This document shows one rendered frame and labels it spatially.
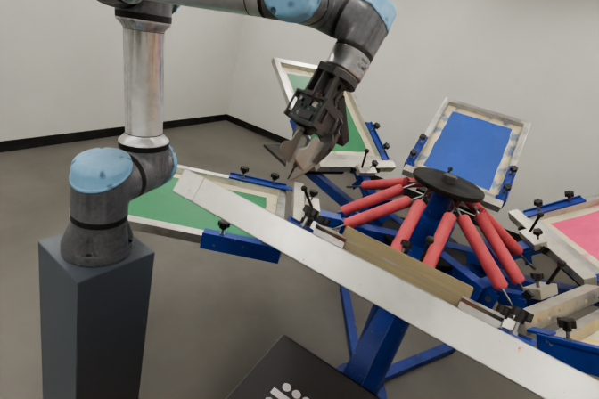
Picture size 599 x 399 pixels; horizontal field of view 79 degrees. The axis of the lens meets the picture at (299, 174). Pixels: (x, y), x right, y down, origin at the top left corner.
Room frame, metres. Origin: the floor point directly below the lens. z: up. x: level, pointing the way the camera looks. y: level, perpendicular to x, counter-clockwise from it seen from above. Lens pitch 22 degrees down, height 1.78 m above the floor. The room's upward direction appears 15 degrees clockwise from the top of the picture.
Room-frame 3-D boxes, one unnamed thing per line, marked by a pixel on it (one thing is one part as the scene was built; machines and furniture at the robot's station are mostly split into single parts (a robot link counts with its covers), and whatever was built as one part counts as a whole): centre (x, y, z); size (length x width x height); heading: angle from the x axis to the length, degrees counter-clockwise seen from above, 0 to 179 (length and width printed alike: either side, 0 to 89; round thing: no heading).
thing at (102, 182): (0.71, 0.41, 1.37); 0.13 x 0.12 x 0.14; 167
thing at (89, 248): (0.70, 0.41, 1.25); 0.15 x 0.15 x 0.10
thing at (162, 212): (1.45, 0.26, 1.05); 1.08 x 0.61 x 0.23; 96
